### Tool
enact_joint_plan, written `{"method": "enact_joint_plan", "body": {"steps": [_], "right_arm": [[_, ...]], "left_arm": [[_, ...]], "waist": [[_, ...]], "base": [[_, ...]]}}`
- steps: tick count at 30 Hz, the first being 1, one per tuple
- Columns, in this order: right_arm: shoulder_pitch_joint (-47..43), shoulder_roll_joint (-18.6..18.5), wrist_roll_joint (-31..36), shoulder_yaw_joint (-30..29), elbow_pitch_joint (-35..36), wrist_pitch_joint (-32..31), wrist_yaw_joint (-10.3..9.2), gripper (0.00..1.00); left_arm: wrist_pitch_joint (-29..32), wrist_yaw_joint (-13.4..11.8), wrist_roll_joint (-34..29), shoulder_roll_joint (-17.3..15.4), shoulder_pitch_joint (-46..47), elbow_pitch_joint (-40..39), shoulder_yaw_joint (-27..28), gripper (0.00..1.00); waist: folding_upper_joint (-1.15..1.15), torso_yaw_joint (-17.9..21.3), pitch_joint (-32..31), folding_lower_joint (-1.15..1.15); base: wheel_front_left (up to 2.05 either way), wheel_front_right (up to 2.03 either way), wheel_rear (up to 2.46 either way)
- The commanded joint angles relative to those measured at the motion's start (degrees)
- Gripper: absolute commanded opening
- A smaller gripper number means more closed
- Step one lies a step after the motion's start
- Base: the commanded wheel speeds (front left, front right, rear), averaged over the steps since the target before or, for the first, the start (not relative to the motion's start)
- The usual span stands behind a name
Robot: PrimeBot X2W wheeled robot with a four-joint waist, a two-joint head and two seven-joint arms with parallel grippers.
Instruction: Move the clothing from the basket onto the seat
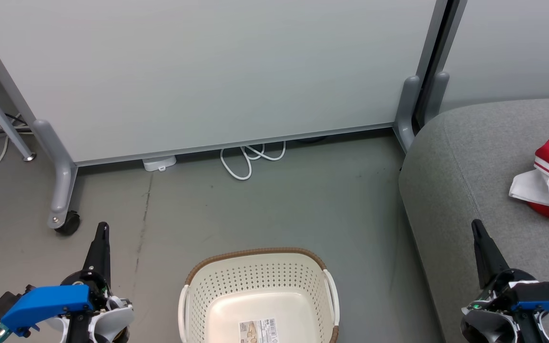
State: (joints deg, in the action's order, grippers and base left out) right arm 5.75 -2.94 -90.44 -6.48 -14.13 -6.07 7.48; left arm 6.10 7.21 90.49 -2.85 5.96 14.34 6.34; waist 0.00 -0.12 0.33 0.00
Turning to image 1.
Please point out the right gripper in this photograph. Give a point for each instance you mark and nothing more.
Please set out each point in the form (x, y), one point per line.
(498, 293)

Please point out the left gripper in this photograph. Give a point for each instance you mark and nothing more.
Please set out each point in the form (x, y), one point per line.
(94, 282)

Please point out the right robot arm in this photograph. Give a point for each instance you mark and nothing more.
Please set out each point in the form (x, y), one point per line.
(484, 328)

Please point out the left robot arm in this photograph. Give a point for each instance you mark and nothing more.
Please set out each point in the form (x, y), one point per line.
(112, 319)

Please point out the cream perforated laundry basket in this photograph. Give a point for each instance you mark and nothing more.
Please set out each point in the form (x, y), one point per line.
(255, 281)

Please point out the black caster wheel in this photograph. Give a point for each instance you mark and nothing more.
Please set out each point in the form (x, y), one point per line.
(70, 224)

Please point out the grey partition foot with caster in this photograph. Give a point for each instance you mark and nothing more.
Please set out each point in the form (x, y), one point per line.
(62, 181)

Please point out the grey fabric sofa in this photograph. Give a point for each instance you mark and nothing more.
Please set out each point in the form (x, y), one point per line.
(460, 181)

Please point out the white power adapter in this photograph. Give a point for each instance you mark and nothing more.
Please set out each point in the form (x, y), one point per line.
(159, 163)

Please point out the paper label sticker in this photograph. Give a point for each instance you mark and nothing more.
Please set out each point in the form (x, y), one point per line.
(258, 331)

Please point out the wide white partition panel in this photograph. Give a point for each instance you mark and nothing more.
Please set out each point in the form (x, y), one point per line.
(208, 71)

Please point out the white partition panel behind sofa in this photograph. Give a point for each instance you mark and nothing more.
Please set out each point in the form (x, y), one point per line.
(517, 47)

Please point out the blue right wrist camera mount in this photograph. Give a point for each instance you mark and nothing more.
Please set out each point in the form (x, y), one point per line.
(546, 293)

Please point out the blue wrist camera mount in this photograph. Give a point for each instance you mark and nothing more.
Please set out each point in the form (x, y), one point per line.
(546, 293)
(45, 300)

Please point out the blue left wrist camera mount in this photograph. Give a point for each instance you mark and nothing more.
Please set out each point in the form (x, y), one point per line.
(45, 300)

